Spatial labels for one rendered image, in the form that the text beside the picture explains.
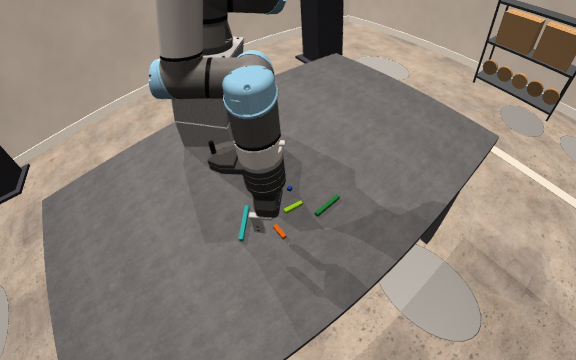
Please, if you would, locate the orange flat bar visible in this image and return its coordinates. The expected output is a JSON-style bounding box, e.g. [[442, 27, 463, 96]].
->
[[273, 224, 286, 239]]

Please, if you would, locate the turquoise rod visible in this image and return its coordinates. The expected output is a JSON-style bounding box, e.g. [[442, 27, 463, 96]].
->
[[239, 205, 249, 241]]

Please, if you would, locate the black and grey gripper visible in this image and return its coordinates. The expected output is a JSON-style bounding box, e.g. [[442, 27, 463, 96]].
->
[[208, 136, 286, 233]]

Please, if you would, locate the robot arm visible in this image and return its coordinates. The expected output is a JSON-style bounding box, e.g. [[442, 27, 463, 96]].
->
[[149, 0, 286, 151]]

